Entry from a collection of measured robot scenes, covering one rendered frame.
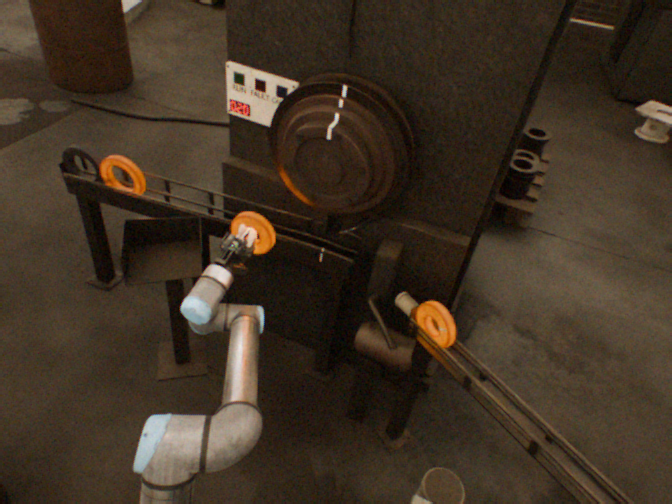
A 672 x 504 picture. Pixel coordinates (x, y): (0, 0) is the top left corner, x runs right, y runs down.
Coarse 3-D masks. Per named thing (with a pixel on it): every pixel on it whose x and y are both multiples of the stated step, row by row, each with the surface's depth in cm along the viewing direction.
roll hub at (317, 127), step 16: (304, 128) 156; (320, 128) 154; (336, 128) 153; (288, 144) 162; (304, 144) 161; (320, 144) 158; (336, 144) 156; (352, 144) 153; (288, 160) 165; (304, 160) 164; (320, 160) 160; (336, 160) 158; (352, 160) 157; (368, 160) 156; (304, 176) 168; (320, 176) 163; (336, 176) 161; (352, 176) 161; (368, 176) 158; (304, 192) 170; (320, 192) 169; (336, 192) 167; (352, 192) 163
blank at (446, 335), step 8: (424, 304) 174; (432, 304) 171; (440, 304) 171; (424, 312) 175; (432, 312) 171; (440, 312) 168; (448, 312) 169; (424, 320) 177; (440, 320) 169; (448, 320) 168; (424, 328) 178; (432, 328) 177; (440, 328) 170; (448, 328) 167; (432, 336) 175; (440, 336) 171; (448, 336) 168; (440, 344) 173; (448, 344) 170
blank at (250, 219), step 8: (240, 216) 176; (248, 216) 175; (256, 216) 175; (232, 224) 180; (240, 224) 178; (248, 224) 177; (256, 224) 175; (264, 224) 175; (232, 232) 182; (264, 232) 176; (272, 232) 177; (256, 240) 183; (264, 240) 178; (272, 240) 178; (256, 248) 182; (264, 248) 180
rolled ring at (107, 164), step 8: (104, 160) 215; (112, 160) 213; (120, 160) 212; (128, 160) 213; (104, 168) 218; (112, 168) 220; (128, 168) 213; (136, 168) 214; (104, 176) 220; (112, 176) 222; (136, 176) 214; (112, 184) 222; (120, 184) 224; (136, 184) 216; (144, 184) 218; (136, 192) 219
